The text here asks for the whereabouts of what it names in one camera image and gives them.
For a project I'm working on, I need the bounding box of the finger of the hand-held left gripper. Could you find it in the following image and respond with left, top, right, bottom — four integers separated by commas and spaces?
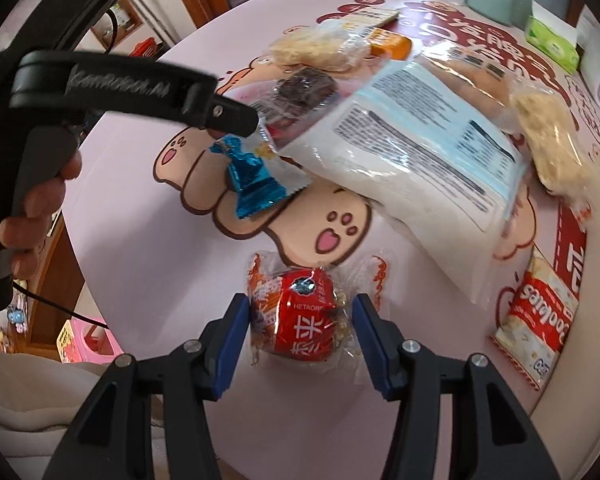
182, 85, 259, 135

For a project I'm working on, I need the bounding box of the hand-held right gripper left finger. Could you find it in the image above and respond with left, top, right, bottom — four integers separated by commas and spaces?
42, 293, 251, 480

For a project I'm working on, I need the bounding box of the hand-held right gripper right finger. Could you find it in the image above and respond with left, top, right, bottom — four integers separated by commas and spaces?
352, 293, 563, 480

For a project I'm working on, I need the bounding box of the blue foil candy packet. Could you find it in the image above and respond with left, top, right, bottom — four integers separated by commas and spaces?
209, 135, 313, 220

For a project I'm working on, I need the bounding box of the red snack packet clear wrapper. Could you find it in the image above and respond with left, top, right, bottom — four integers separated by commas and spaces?
245, 252, 398, 368

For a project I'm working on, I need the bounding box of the long pale crispy bag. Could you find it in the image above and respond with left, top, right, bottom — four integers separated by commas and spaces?
507, 85, 600, 211

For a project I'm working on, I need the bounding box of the person's left hand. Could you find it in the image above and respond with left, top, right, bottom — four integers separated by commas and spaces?
0, 152, 82, 276

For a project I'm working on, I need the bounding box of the dark cake packet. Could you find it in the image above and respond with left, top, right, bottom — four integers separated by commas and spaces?
227, 67, 341, 141

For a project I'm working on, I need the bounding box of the round pale crispy packet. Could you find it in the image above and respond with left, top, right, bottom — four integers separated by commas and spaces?
267, 25, 376, 73

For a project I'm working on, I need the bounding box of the pink plastic stool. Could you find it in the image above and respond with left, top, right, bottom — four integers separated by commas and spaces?
57, 317, 123, 366

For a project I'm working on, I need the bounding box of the large white snack bag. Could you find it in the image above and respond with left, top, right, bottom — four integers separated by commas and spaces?
275, 52, 531, 306

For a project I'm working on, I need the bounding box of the red and white snack packet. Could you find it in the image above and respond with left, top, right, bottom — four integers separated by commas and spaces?
487, 247, 581, 391

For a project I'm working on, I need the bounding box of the beige snack packet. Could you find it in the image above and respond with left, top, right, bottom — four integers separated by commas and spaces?
337, 7, 401, 36

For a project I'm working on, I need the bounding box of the orange snack packet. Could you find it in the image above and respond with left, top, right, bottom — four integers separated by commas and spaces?
367, 27, 413, 58

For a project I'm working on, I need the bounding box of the wooden side cabinet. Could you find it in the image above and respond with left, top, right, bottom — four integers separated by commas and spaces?
37, 220, 98, 351

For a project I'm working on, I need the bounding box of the person's cream clothing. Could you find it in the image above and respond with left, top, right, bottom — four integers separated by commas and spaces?
0, 335, 156, 480

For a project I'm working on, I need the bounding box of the bread packet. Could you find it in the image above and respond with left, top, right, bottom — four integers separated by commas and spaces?
420, 42, 513, 111

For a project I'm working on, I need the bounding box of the green tissue box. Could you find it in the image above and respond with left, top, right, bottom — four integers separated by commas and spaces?
522, 0, 581, 76

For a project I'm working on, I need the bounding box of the black cable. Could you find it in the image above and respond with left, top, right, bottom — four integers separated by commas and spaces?
12, 280, 113, 331

